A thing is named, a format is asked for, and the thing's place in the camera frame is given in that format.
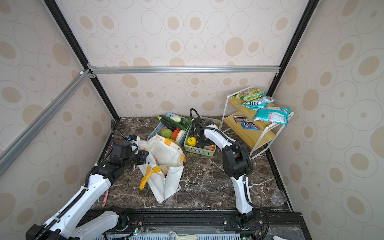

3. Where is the black right corner post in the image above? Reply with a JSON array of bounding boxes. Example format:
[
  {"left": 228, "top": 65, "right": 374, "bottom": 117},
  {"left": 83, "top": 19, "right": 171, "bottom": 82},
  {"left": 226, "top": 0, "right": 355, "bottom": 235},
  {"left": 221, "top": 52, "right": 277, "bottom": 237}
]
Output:
[{"left": 267, "top": 0, "right": 320, "bottom": 96}]

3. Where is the left aluminium frame bar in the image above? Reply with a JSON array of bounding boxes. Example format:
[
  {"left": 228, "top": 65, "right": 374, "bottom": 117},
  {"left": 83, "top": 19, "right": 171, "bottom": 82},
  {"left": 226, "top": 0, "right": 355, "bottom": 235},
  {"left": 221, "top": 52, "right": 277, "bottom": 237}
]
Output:
[{"left": 1, "top": 70, "right": 91, "bottom": 175}]

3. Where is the white canvas grocery bag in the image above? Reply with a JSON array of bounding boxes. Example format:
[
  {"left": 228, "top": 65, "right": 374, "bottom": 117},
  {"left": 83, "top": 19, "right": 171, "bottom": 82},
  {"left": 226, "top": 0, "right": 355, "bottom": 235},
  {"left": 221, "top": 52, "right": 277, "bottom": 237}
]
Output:
[{"left": 138, "top": 135, "right": 186, "bottom": 204}]

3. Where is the clear plastic cup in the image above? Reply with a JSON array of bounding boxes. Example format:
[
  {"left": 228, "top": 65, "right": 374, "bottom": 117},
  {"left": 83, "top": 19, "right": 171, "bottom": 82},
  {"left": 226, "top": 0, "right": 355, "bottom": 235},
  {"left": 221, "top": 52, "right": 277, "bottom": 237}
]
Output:
[{"left": 270, "top": 190, "right": 287, "bottom": 206}]

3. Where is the long green cucumber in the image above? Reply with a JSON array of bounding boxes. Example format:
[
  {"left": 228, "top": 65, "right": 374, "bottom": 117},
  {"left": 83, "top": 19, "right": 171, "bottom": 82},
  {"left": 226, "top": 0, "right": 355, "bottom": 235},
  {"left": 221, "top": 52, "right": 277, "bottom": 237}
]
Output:
[{"left": 159, "top": 115, "right": 187, "bottom": 130}]

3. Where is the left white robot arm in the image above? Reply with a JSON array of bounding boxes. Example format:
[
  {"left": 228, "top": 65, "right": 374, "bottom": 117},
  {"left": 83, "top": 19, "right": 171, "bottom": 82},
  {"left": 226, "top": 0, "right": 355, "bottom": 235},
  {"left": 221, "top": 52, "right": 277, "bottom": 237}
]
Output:
[{"left": 26, "top": 150, "right": 149, "bottom": 240}]

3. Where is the blue candy packet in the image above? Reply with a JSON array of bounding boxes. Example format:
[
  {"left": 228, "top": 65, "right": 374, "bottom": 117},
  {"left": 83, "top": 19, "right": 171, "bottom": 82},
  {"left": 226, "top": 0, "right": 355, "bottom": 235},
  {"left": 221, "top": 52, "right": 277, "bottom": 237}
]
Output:
[{"left": 241, "top": 123, "right": 260, "bottom": 130}]

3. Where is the pale white green squash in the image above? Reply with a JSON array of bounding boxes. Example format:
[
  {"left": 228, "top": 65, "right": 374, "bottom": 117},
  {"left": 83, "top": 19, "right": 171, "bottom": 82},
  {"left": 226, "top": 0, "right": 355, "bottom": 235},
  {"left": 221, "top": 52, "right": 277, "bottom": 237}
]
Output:
[{"left": 170, "top": 116, "right": 182, "bottom": 123}]

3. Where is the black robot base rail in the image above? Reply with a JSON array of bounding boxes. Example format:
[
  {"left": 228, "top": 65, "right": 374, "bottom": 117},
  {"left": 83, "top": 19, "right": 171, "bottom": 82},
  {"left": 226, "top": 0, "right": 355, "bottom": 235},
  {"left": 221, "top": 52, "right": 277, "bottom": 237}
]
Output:
[{"left": 98, "top": 206, "right": 313, "bottom": 240}]

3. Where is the dark purple eggplant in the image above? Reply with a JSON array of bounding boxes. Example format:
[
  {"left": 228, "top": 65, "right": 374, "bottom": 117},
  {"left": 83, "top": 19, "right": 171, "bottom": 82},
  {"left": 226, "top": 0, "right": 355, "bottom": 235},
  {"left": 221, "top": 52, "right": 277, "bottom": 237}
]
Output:
[{"left": 159, "top": 118, "right": 177, "bottom": 132}]

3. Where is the dark candy packet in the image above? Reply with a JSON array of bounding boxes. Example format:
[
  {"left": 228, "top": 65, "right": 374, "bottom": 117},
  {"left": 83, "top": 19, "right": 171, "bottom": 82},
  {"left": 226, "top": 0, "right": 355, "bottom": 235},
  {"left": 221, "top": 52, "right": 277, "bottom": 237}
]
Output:
[{"left": 234, "top": 115, "right": 252, "bottom": 123}]

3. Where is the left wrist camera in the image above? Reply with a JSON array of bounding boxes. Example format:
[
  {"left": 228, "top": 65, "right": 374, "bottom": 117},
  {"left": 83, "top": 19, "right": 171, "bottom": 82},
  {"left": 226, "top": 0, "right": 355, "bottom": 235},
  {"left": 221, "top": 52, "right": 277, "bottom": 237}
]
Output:
[{"left": 110, "top": 141, "right": 138, "bottom": 165}]

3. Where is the horizontal aluminium frame bar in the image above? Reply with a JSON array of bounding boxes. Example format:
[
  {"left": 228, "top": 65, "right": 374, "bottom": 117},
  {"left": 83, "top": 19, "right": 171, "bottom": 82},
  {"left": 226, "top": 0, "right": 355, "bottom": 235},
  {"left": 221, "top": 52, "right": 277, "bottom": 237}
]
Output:
[{"left": 91, "top": 66, "right": 280, "bottom": 74}]

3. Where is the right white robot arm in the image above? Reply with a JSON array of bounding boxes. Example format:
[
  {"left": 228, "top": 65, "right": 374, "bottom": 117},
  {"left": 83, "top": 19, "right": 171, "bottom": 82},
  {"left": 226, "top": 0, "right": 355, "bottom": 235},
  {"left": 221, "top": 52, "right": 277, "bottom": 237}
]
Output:
[{"left": 194, "top": 121, "right": 263, "bottom": 229}]

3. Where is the wooden two tier shelf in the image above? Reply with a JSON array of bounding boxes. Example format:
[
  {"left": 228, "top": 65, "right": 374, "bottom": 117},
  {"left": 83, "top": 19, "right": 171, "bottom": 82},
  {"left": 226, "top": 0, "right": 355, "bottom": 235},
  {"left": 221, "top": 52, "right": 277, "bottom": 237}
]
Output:
[{"left": 220, "top": 87, "right": 285, "bottom": 159}]

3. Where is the metal spoon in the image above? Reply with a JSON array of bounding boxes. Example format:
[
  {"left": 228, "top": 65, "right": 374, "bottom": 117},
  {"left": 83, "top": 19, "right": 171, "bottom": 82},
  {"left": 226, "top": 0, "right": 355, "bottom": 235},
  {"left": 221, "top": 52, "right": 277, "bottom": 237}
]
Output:
[{"left": 102, "top": 190, "right": 109, "bottom": 207}]

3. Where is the green cabbage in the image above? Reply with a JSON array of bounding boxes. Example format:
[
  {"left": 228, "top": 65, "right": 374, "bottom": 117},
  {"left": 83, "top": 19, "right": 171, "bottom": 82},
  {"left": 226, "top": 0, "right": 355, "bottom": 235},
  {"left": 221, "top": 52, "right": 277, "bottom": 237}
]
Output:
[{"left": 160, "top": 128, "right": 173, "bottom": 139}]

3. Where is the white teal snack bag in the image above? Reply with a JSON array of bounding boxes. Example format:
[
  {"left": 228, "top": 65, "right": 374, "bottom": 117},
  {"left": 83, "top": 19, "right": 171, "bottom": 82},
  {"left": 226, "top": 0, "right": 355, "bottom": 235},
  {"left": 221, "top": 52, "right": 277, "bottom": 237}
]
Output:
[{"left": 239, "top": 96, "right": 275, "bottom": 111}]

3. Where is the white chinese cabbage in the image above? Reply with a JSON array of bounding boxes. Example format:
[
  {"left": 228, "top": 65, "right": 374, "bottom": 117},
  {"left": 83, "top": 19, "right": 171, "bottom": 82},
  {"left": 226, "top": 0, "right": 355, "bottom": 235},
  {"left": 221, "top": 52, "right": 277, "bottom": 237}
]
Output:
[{"left": 176, "top": 130, "right": 185, "bottom": 143}]

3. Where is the green leafy vegetable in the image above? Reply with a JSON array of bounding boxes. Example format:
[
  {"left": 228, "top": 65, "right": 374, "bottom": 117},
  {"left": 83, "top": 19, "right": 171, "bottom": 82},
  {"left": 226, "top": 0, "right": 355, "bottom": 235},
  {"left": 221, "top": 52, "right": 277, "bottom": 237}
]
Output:
[{"left": 182, "top": 118, "right": 192, "bottom": 126}]

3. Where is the yellow green snack bag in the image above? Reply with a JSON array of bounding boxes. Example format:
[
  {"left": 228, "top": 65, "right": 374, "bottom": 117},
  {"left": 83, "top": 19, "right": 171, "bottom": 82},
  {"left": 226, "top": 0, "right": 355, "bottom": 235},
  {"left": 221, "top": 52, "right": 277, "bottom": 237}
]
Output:
[{"left": 235, "top": 88, "right": 267, "bottom": 102}]

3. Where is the black corner frame post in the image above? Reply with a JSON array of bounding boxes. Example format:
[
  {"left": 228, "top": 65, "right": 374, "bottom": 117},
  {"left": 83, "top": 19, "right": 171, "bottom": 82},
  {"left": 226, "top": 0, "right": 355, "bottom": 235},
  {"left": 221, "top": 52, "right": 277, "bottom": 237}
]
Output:
[{"left": 44, "top": 0, "right": 120, "bottom": 121}]

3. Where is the pale green plastic basket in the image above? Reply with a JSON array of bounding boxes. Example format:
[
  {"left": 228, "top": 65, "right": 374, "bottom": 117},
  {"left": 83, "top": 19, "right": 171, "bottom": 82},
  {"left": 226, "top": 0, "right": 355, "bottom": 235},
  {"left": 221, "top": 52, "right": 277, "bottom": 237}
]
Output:
[{"left": 184, "top": 124, "right": 216, "bottom": 157}]

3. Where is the red orange pepper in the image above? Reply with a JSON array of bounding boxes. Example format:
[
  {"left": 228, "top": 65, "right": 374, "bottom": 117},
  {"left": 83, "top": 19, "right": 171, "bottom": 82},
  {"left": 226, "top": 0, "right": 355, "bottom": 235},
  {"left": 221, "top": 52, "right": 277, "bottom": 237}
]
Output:
[{"left": 170, "top": 128, "right": 181, "bottom": 141}]

